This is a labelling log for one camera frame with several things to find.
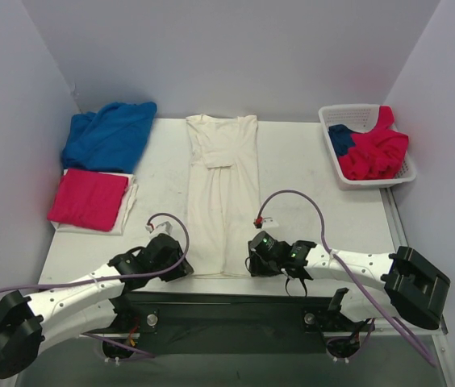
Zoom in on white t-shirt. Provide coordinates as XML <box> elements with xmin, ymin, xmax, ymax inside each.
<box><xmin>51</xmin><ymin>173</ymin><xmax>139</xmax><ymax>236</ymax></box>
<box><xmin>186</xmin><ymin>114</ymin><xmax>260</xmax><ymax>277</ymax></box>

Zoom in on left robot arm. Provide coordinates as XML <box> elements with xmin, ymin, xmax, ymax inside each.
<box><xmin>0</xmin><ymin>233</ymin><xmax>193</xmax><ymax>380</ymax></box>

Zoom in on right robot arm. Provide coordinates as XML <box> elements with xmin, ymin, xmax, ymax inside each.
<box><xmin>248</xmin><ymin>231</ymin><xmax>451</xmax><ymax>330</ymax></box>

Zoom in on folded white t-shirt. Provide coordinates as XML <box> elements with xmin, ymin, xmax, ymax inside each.
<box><xmin>51</xmin><ymin>173</ymin><xmax>139</xmax><ymax>236</ymax></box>

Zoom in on folded red t-shirt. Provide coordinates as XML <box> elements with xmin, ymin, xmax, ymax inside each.
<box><xmin>47</xmin><ymin>169</ymin><xmax>130</xmax><ymax>232</ymax></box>

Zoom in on blue t-shirt pile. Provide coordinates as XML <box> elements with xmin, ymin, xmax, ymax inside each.
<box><xmin>61</xmin><ymin>102</ymin><xmax>157</xmax><ymax>174</ymax></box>

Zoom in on blue t-shirt in basket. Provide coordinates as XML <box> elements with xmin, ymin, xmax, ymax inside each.
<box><xmin>328</xmin><ymin>124</ymin><xmax>355</xmax><ymax>157</ymax></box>

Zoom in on red t-shirt in basket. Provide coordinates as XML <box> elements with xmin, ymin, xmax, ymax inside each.
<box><xmin>338</xmin><ymin>106</ymin><xmax>409</xmax><ymax>181</ymax></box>

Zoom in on white plastic basket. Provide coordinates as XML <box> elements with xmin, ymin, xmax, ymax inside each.
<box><xmin>319</xmin><ymin>104</ymin><xmax>416</xmax><ymax>190</ymax></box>

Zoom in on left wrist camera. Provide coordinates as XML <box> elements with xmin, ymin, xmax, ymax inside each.
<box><xmin>145</xmin><ymin>221</ymin><xmax>173</xmax><ymax>235</ymax></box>

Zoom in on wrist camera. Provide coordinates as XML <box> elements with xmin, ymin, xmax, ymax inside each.
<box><xmin>253</xmin><ymin>216</ymin><xmax>279</xmax><ymax>229</ymax></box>
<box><xmin>145</xmin><ymin>221</ymin><xmax>173</xmax><ymax>235</ymax></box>

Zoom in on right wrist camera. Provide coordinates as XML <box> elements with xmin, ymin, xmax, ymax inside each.
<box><xmin>253</xmin><ymin>216</ymin><xmax>279</xmax><ymax>229</ymax></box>

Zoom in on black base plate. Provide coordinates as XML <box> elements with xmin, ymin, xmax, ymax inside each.
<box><xmin>95</xmin><ymin>292</ymin><xmax>370</xmax><ymax>356</ymax></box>

